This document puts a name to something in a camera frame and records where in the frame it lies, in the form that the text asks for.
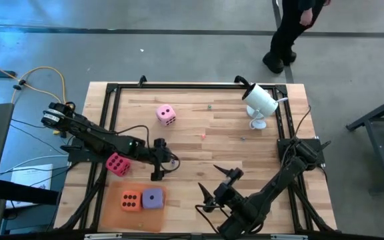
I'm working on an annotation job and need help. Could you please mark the person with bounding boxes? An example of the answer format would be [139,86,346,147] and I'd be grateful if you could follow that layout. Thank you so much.
[261,0,333,75]

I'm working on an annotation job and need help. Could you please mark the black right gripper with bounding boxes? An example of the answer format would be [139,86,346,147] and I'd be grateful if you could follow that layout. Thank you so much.
[197,163,246,214]

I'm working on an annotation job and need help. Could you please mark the black metal frame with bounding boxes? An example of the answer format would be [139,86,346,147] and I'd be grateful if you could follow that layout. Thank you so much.
[55,82,338,234]

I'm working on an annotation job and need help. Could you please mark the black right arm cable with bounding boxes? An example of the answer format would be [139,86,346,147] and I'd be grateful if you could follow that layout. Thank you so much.
[194,203,233,236]

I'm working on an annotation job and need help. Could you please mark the orange plastic tray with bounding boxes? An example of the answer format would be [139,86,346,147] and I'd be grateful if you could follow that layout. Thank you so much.
[100,181,167,233]

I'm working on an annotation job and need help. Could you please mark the orange foam die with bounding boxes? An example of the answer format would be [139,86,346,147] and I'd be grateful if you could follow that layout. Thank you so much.
[120,189,143,213]

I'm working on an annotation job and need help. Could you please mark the red foam die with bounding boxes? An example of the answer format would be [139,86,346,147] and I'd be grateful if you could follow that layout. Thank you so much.
[105,152,132,177]

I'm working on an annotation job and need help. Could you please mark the light pink foam die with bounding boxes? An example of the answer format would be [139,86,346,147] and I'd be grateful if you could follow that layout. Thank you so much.
[155,104,177,127]

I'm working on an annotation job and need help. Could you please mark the black floor cable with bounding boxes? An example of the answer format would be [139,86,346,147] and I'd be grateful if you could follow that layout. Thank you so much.
[10,118,71,157]

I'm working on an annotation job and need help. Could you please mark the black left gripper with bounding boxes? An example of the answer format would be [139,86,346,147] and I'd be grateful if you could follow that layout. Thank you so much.
[143,137,175,182]

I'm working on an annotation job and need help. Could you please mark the white floor cable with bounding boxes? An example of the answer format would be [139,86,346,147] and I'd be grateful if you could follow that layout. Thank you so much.
[0,154,70,177]

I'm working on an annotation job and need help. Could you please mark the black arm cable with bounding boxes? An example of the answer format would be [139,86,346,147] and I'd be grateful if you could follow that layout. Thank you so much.
[115,125,181,174]
[194,203,233,236]

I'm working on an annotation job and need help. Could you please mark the silver table bracket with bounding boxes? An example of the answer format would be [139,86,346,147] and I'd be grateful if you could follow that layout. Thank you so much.
[84,233,123,240]
[271,234,309,240]

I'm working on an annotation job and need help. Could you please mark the black desk beam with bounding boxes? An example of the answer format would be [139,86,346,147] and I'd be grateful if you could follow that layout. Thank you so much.
[0,179,59,206]

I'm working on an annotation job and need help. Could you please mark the white table camera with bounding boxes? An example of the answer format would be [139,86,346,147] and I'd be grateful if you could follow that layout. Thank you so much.
[241,83,279,131]

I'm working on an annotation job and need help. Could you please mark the white paper sheet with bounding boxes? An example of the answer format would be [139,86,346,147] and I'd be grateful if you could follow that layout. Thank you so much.
[10,163,53,209]

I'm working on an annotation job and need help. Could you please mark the purple foam die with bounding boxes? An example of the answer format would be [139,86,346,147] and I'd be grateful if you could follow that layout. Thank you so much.
[141,188,165,210]

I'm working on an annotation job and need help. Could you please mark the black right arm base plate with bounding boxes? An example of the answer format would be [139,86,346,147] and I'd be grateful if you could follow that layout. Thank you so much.
[277,138,332,166]

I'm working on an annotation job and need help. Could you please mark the yellow cable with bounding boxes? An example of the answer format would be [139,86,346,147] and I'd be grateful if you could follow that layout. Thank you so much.
[0,56,68,104]

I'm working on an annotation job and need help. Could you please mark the person's hand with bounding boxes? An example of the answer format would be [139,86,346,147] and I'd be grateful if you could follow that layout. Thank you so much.
[299,8,314,27]

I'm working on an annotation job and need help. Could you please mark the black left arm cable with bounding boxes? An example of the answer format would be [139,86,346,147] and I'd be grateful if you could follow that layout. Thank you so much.
[115,125,181,174]

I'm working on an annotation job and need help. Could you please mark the black metal table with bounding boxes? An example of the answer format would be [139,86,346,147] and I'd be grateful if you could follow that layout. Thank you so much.
[346,90,384,195]

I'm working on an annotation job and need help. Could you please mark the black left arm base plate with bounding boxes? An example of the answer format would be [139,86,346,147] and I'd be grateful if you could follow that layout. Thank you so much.
[67,136,116,164]

